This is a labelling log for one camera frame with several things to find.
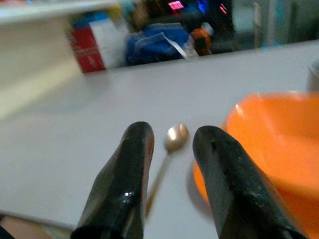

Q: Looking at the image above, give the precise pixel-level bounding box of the red white blue box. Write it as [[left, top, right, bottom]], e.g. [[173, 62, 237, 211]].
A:
[[66, 11, 129, 73]]

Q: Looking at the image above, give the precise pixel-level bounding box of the orange plastic bowl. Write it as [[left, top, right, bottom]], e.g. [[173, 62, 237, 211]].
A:
[[193, 91, 319, 239]]

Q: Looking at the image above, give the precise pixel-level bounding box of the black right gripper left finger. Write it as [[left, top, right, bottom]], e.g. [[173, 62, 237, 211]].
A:
[[70, 121, 155, 239]]

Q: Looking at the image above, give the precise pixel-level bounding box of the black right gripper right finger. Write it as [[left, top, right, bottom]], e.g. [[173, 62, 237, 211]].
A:
[[192, 125, 308, 239]]

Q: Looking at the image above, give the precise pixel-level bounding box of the black device with red display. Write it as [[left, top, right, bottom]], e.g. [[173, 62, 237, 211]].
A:
[[149, 0, 236, 33]]

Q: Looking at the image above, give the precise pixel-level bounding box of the orange black bottle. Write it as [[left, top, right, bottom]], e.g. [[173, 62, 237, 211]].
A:
[[191, 22, 214, 56]]

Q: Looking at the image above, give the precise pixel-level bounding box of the silver metal spoon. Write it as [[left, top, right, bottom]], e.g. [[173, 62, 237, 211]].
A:
[[145, 123, 189, 217]]

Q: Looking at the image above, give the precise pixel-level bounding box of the blue cloth bag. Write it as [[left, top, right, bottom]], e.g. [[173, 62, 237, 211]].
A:
[[125, 23, 194, 67]]

